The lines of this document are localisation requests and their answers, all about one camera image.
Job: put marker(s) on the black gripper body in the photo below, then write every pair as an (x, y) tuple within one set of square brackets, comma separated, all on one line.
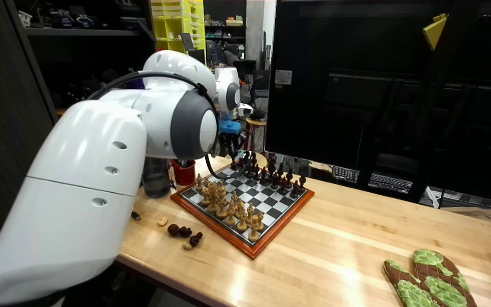
[(237, 143)]

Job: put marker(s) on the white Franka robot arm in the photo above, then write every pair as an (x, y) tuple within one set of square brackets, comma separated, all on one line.
[(86, 198)]

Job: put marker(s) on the tan wooden chess piece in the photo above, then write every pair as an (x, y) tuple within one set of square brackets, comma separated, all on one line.
[(254, 228), (162, 222), (188, 245), (227, 206), (207, 196), (198, 182), (241, 218), (217, 194)]

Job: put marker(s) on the black chess piece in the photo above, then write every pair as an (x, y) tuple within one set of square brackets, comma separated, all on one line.
[(290, 187), (282, 176), (300, 182)]

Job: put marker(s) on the dark wooden chess piece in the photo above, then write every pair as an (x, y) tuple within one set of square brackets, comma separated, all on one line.
[(196, 239), (184, 230), (172, 230)]

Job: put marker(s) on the wooden stool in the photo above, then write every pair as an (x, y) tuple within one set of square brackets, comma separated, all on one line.
[(256, 128)]

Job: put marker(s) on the red mug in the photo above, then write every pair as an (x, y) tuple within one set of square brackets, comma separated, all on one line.
[(184, 172)]

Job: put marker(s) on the wooden framed chessboard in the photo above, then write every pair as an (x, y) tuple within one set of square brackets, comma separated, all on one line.
[(268, 210)]

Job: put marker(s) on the dark translucent jar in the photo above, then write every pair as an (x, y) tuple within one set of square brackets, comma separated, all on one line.
[(155, 179)]

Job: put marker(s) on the yellow storage bins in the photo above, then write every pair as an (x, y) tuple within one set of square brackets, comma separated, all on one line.
[(174, 27)]

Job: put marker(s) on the computer keyboard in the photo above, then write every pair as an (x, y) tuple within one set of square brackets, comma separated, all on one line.
[(391, 181)]

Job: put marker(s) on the large black cabinet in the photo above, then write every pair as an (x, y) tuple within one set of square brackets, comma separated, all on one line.
[(404, 85)]

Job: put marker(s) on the dark metal shelf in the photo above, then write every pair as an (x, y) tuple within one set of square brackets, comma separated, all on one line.
[(86, 34)]

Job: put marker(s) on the yellow triangular sign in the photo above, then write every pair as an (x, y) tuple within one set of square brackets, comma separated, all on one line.
[(433, 29)]

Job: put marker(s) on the green brown oven mitt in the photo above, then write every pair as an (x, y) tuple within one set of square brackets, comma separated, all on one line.
[(426, 278)]

